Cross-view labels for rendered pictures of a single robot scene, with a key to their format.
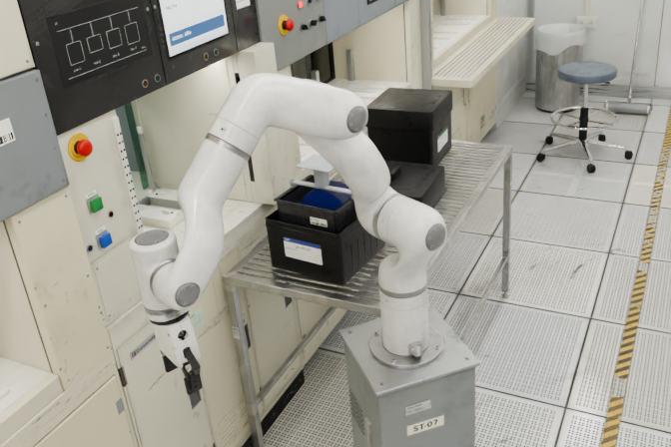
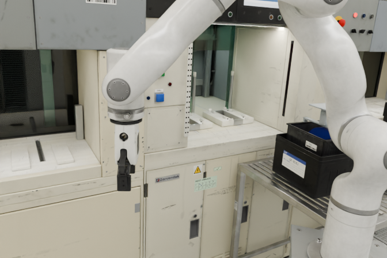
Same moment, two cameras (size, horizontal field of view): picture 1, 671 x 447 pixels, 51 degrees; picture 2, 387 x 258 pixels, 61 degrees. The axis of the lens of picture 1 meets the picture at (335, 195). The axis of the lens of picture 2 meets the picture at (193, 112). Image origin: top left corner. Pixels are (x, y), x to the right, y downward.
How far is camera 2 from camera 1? 81 cm
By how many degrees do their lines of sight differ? 31
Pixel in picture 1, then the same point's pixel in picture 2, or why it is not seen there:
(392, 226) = (354, 136)
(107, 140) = not seen: hidden behind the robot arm
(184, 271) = (120, 67)
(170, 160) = (242, 94)
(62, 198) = not seen: hidden behind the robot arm
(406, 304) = (349, 219)
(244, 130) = not seen: outside the picture
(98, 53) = not seen: outside the picture
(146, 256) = (110, 56)
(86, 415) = (111, 200)
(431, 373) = not seen: outside the picture
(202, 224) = (152, 38)
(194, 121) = (261, 71)
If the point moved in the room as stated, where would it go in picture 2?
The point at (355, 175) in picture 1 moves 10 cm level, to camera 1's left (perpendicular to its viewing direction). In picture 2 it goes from (327, 68) to (283, 63)
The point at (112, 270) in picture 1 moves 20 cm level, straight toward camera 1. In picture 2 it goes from (159, 120) to (141, 135)
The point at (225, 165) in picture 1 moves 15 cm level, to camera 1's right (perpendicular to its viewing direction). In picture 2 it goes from (195, 1) to (265, 2)
